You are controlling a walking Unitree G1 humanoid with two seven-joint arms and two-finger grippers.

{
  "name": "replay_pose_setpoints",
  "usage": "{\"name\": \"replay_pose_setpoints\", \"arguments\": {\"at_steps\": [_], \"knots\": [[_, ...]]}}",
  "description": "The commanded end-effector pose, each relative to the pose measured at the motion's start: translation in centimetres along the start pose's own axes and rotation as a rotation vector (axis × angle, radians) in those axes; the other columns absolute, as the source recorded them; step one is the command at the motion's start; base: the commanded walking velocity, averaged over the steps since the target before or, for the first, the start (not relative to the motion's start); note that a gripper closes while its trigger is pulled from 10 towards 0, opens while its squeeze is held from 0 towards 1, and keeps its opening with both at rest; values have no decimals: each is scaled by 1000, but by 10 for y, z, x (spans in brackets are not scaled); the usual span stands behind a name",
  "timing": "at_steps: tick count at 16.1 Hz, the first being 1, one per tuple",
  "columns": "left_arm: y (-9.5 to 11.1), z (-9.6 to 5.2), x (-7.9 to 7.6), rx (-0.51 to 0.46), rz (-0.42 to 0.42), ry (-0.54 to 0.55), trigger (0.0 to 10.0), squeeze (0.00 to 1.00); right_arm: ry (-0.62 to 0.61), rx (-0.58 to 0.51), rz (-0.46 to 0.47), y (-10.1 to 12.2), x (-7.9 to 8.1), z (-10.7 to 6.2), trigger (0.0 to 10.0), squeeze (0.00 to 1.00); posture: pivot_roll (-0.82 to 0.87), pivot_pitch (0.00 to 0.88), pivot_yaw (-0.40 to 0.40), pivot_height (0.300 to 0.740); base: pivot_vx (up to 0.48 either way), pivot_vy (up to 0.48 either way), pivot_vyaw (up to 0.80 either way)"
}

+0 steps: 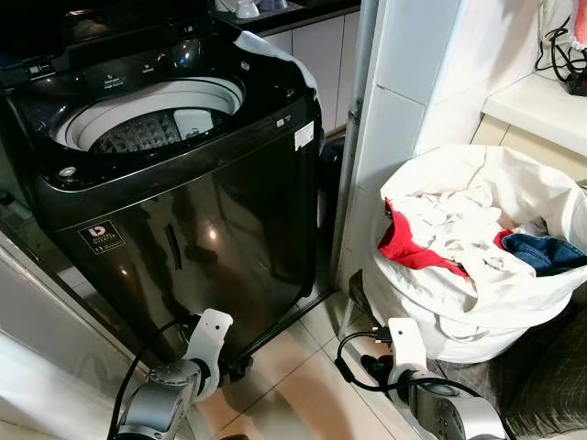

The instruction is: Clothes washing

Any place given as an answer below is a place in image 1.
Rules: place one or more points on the white crumpled garment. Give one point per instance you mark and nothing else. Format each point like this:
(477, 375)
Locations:
(449, 225)

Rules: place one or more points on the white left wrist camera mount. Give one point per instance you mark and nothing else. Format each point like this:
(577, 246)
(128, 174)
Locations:
(209, 335)

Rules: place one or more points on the white fabric laundry basket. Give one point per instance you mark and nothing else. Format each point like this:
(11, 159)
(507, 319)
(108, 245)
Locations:
(459, 321)

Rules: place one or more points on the dark brown checked floor mat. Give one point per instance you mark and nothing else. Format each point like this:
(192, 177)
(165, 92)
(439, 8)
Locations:
(541, 376)

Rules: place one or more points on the dark wall shelf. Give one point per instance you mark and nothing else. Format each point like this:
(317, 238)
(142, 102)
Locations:
(303, 14)

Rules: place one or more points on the red garment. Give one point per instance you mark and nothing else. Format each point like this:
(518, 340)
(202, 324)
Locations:
(408, 247)

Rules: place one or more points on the blue denim garment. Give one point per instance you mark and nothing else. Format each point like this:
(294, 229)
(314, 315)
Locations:
(543, 252)

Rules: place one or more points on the white cup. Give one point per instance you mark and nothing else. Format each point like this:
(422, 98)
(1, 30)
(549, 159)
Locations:
(247, 8)

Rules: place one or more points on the pink towel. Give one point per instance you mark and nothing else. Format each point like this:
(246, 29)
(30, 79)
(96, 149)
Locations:
(581, 20)

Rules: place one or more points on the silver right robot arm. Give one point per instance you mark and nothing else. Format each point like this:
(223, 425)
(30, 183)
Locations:
(454, 408)

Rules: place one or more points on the grey metal door frame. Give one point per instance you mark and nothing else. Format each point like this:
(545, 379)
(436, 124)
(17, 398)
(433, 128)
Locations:
(356, 119)

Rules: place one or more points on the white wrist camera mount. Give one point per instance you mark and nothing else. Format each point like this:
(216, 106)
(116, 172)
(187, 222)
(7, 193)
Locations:
(209, 335)
(407, 344)

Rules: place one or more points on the white counter cabinet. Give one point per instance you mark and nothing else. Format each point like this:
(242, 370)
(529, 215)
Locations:
(541, 115)

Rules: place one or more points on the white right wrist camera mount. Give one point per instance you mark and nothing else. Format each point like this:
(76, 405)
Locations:
(407, 344)

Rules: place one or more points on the black top-load washing machine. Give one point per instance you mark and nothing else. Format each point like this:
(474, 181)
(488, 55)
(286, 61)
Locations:
(211, 202)

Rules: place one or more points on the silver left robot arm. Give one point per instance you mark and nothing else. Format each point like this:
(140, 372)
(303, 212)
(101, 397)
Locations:
(160, 399)

